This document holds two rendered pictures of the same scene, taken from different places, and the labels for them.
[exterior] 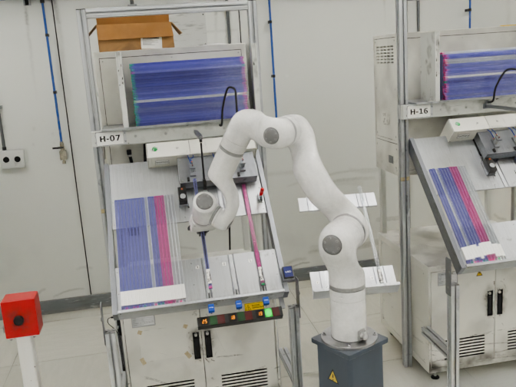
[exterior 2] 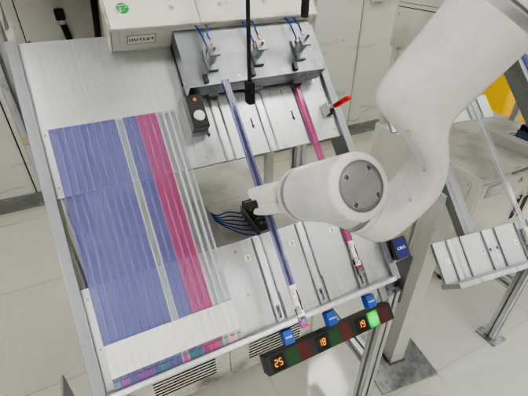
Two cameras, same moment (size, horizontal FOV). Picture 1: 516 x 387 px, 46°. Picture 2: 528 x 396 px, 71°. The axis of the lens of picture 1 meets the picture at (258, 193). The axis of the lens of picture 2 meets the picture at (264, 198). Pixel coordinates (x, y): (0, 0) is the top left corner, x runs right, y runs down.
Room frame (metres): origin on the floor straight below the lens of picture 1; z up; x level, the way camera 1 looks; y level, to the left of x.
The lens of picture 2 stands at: (1.81, 0.40, 1.39)
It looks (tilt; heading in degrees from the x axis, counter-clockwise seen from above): 34 degrees down; 344
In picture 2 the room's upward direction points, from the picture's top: straight up
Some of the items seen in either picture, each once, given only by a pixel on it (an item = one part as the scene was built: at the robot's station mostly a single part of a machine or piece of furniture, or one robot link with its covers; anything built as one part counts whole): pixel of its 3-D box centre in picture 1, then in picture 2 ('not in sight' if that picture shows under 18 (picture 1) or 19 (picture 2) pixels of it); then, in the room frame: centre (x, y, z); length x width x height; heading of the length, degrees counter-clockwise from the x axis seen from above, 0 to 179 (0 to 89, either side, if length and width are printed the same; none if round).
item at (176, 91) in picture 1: (189, 90); not in sight; (2.80, 0.27, 1.52); 0.51 x 0.13 x 0.27; 100
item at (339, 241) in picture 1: (342, 255); not in sight; (1.90, -0.26, 1.00); 0.19 x 0.12 x 0.24; 151
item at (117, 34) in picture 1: (157, 28); not in sight; (3.07, 0.43, 1.82); 0.68 x 0.30 x 0.20; 100
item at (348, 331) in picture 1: (348, 312); not in sight; (1.93, -0.27, 0.79); 0.19 x 0.19 x 0.18
